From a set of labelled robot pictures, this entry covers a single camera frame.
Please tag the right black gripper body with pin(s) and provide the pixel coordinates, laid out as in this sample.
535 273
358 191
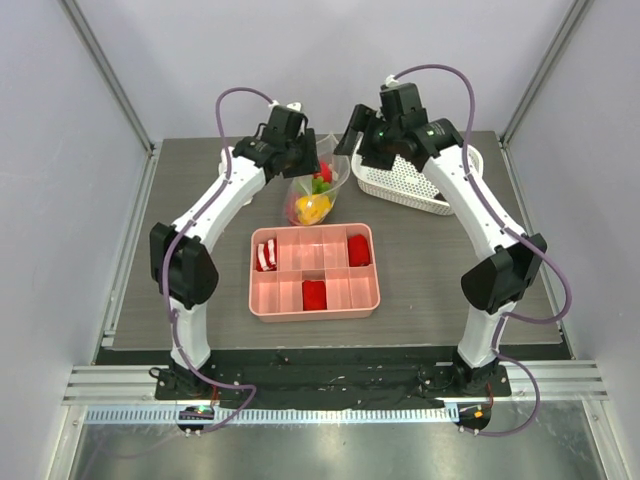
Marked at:
353 132

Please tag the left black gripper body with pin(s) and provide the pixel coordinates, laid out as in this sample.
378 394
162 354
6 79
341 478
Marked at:
302 155

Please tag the green toy grapes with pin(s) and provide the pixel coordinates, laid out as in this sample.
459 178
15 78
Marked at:
317 187

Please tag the clear zip top bag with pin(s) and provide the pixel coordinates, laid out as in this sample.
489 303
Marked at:
300 186

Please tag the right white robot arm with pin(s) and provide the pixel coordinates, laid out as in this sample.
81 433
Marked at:
508 258

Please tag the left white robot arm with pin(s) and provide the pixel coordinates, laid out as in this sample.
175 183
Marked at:
180 253

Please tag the red toy strawberry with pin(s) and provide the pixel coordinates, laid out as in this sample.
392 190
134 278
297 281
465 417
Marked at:
325 173

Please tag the white perforated plastic basket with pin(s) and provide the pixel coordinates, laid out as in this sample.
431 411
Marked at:
402 185

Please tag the yellow toy pepper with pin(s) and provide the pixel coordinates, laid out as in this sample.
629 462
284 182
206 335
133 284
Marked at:
311 210

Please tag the pink compartment tray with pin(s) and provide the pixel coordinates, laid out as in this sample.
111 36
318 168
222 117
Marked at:
313 253

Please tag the red white striped sock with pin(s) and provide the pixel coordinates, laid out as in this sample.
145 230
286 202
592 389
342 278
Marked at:
266 256

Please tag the red cloth roll upper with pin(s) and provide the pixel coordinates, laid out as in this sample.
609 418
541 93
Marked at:
359 254

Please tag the red cloth roll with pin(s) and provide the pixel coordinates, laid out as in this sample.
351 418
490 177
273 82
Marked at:
359 254
314 295

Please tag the red cloth roll lower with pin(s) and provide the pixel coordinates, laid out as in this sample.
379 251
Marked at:
314 295

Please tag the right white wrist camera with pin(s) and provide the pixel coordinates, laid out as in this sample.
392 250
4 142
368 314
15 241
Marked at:
390 82

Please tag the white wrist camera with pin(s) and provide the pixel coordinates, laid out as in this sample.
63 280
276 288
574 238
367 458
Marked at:
390 82
295 106

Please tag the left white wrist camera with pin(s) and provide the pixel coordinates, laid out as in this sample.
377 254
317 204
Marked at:
295 106

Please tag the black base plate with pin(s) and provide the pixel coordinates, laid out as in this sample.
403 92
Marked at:
332 379

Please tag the white slotted cable duct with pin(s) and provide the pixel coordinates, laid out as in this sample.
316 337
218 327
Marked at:
198 415

